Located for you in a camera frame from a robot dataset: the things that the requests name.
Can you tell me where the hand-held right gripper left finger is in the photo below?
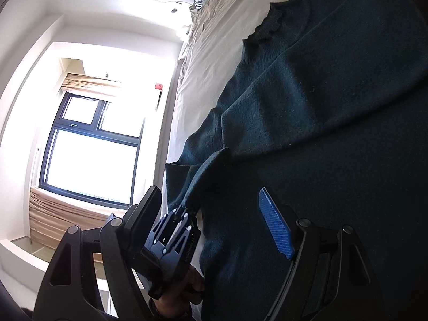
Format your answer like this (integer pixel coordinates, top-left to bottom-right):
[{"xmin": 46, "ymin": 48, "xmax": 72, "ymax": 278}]
[{"xmin": 33, "ymin": 185, "xmax": 163, "ymax": 321}]

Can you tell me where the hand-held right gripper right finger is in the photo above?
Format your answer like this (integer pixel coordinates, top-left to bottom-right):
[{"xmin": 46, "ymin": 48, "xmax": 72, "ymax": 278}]
[{"xmin": 258, "ymin": 186, "xmax": 386, "ymax": 321}]

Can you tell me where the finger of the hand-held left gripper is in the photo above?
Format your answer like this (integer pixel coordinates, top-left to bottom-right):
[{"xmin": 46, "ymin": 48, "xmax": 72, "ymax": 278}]
[
  {"xmin": 167, "ymin": 211, "xmax": 202, "ymax": 253},
  {"xmin": 151, "ymin": 208, "xmax": 181, "ymax": 253}
]

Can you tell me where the bed with beige sheet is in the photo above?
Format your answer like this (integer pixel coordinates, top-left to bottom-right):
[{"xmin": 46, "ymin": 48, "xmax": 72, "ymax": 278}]
[{"xmin": 165, "ymin": 0, "xmax": 338, "ymax": 268}]

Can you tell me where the person's left hand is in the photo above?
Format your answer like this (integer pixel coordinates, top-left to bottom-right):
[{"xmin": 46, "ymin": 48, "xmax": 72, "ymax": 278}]
[{"xmin": 150, "ymin": 265, "xmax": 206, "ymax": 320}]

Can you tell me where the beige pleated curtain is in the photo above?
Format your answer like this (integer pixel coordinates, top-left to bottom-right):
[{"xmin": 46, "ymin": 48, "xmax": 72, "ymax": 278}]
[
  {"xmin": 29, "ymin": 187, "xmax": 129, "ymax": 263},
  {"xmin": 58, "ymin": 72, "xmax": 136, "ymax": 100}
]

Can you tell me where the dark teal knit sweater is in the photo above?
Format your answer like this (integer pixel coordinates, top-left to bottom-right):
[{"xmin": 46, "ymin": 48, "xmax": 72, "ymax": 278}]
[{"xmin": 165, "ymin": 0, "xmax": 428, "ymax": 321}]

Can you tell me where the black framed window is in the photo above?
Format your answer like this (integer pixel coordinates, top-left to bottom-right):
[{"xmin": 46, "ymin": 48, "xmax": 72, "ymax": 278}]
[{"xmin": 38, "ymin": 91, "xmax": 147, "ymax": 208}]

